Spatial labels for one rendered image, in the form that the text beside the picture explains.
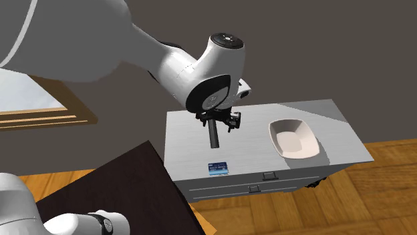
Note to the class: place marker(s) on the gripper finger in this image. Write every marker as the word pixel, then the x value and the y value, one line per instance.
pixel 235 119
pixel 202 117

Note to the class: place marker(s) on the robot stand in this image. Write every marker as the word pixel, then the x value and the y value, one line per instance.
pixel 123 188

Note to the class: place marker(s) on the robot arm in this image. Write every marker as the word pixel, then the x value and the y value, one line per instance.
pixel 195 75

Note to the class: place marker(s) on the window with wooden frame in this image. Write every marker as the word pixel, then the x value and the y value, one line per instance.
pixel 26 94

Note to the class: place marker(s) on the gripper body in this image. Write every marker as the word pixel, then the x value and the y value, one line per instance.
pixel 219 114

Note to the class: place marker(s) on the grey chest of drawers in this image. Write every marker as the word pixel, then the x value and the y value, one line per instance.
pixel 254 146

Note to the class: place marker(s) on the white bowl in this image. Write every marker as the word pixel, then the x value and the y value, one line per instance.
pixel 294 140

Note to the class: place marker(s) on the blue card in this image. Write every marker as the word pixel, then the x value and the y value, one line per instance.
pixel 218 168

